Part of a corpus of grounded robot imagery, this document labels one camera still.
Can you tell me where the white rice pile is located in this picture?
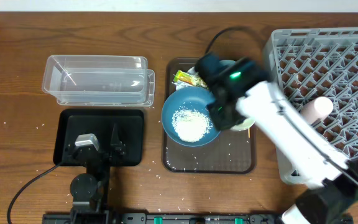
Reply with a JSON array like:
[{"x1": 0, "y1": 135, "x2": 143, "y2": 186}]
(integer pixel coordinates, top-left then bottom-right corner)
[{"x1": 172, "y1": 107, "x2": 213, "y2": 142}]

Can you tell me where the grey dishwasher rack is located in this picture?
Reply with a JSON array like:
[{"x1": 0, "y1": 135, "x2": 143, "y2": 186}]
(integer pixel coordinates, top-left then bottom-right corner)
[{"x1": 262, "y1": 26, "x2": 358, "y2": 186}]

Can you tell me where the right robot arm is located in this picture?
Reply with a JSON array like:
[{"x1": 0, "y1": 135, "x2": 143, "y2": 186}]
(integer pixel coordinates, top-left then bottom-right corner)
[{"x1": 195, "y1": 53, "x2": 358, "y2": 223}]

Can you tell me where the small white cup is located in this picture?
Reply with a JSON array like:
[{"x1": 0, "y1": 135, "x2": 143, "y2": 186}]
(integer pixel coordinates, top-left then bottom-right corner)
[{"x1": 230, "y1": 118, "x2": 255, "y2": 131}]

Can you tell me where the brown serving tray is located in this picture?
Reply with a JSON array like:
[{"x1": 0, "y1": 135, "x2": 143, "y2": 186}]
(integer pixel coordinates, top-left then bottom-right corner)
[{"x1": 162, "y1": 58, "x2": 256, "y2": 174}]

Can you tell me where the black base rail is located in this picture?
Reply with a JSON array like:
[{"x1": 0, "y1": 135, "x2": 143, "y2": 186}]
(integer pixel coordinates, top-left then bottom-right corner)
[{"x1": 41, "y1": 212, "x2": 354, "y2": 224}]

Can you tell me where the black plastic tray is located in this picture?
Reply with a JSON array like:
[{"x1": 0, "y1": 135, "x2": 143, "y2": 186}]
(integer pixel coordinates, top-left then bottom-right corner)
[{"x1": 53, "y1": 108, "x2": 144, "y2": 167}]

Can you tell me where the light blue bowl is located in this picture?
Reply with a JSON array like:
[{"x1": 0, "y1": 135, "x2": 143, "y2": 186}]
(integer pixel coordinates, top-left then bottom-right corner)
[{"x1": 220, "y1": 60, "x2": 236, "y2": 67}]

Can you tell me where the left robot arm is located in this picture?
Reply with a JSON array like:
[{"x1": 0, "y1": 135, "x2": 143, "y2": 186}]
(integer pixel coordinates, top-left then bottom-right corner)
[{"x1": 70, "y1": 123, "x2": 126, "y2": 213}]

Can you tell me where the clear plastic bin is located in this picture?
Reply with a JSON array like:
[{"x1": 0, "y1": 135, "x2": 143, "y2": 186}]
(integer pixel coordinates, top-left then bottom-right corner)
[{"x1": 42, "y1": 55, "x2": 155, "y2": 107}]

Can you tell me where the green yellow snack wrapper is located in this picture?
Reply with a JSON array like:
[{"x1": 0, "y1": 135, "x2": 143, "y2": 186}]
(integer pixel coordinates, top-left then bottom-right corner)
[{"x1": 173, "y1": 70, "x2": 208, "y2": 89}]

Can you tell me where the dark blue plate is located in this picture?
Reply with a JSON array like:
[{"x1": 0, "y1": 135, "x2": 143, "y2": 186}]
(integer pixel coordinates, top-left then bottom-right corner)
[{"x1": 161, "y1": 87, "x2": 220, "y2": 147}]

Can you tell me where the crumpled white tissue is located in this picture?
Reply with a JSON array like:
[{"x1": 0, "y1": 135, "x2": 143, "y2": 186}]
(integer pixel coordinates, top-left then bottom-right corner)
[{"x1": 175, "y1": 67, "x2": 198, "y2": 90}]

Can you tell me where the pink plastic cup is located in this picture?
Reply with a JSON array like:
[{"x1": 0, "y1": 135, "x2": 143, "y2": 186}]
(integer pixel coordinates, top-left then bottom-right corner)
[{"x1": 300, "y1": 96, "x2": 334, "y2": 124}]

